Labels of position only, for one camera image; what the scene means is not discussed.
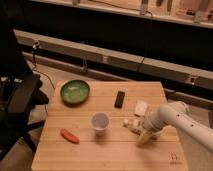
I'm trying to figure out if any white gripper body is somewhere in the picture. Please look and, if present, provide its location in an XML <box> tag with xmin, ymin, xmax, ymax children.
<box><xmin>143</xmin><ymin>113</ymin><xmax>164</xmax><ymax>132</ymax></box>

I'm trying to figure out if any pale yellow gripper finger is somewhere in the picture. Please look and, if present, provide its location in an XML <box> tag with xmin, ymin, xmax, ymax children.
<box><xmin>137</xmin><ymin>130</ymin><xmax>152</xmax><ymax>146</ymax></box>

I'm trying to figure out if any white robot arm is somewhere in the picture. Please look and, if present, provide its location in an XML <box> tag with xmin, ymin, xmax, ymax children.
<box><xmin>138</xmin><ymin>101</ymin><xmax>213</xmax><ymax>153</ymax></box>

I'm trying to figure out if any green ceramic bowl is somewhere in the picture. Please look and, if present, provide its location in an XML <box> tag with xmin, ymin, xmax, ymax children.
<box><xmin>60</xmin><ymin>80</ymin><xmax>90</xmax><ymax>104</ymax></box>

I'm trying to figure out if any white sponge block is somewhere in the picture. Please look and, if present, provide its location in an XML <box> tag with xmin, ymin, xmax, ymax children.
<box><xmin>134</xmin><ymin>100</ymin><xmax>149</xmax><ymax>116</ymax></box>

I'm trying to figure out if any black rectangular block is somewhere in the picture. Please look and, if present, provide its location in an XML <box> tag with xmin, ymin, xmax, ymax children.
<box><xmin>114</xmin><ymin>91</ymin><xmax>125</xmax><ymax>108</ymax></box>

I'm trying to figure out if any wooden table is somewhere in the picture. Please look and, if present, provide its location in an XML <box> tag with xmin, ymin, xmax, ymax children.
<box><xmin>32</xmin><ymin>81</ymin><xmax>188</xmax><ymax>171</ymax></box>

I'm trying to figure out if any orange carrot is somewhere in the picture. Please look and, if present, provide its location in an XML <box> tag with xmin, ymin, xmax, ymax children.
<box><xmin>60</xmin><ymin>129</ymin><xmax>79</xmax><ymax>144</ymax></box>

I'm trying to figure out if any black office chair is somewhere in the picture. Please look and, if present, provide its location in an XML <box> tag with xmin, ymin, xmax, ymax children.
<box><xmin>0</xmin><ymin>9</ymin><xmax>49</xmax><ymax>161</ymax></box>

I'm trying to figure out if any black hanging cable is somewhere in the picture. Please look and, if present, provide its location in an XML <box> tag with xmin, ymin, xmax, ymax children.
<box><xmin>31</xmin><ymin>39</ymin><xmax>57</xmax><ymax>91</ymax></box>

